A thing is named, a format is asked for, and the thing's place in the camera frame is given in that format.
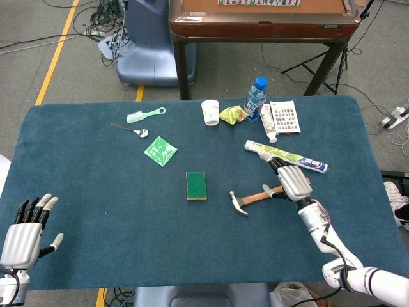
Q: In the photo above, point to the blue cap drink bottle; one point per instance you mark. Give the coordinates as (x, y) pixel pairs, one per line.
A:
(255, 99)

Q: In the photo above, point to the face-up mahjong tile row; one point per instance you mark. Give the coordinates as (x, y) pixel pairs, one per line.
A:
(255, 2)

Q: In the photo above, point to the metal spoon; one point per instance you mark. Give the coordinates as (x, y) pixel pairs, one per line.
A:
(142, 132)

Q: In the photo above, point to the pale green scrub brush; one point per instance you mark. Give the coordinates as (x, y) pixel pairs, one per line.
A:
(134, 117)

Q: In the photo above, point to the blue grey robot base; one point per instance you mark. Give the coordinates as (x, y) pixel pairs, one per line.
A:
(143, 64)

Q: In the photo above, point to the green and yellow sponge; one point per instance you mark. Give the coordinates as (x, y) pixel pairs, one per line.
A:
(196, 185)

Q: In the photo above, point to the white toothpaste tube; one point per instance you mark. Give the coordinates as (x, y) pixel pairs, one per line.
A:
(267, 121)

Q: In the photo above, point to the green and white sachet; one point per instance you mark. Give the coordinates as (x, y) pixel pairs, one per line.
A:
(159, 151)

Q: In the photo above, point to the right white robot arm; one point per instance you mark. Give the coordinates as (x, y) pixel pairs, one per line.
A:
(316, 217)

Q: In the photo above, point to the white and black shoe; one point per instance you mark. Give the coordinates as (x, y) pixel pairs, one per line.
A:
(394, 198)

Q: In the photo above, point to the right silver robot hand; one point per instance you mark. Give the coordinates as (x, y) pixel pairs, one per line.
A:
(294, 182)

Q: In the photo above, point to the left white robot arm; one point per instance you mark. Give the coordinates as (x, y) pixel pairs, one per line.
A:
(12, 288)

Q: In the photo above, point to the white paper cup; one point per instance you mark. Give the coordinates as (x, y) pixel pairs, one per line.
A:
(210, 112)

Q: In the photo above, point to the flat white patterned box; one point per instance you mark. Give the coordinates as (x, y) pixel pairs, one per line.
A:
(285, 116)

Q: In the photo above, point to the blue tablecloth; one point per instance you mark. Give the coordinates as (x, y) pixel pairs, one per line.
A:
(128, 224)

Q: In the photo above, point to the brown mahjong table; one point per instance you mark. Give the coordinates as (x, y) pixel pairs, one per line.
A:
(255, 27)

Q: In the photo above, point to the grey blue robot torso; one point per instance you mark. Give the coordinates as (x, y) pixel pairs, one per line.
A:
(198, 295)

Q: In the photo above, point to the black tripod stand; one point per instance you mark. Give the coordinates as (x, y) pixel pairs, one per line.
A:
(344, 59)

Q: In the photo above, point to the white power strip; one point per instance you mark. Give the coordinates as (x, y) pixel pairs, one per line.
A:
(394, 118)

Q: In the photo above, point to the crumpled yellow snack bag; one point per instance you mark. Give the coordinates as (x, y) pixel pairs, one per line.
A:
(231, 115)

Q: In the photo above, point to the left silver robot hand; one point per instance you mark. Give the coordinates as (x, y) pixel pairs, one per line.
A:
(22, 243)

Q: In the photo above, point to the clear plastic bag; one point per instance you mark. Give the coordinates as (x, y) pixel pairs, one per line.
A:
(287, 295)

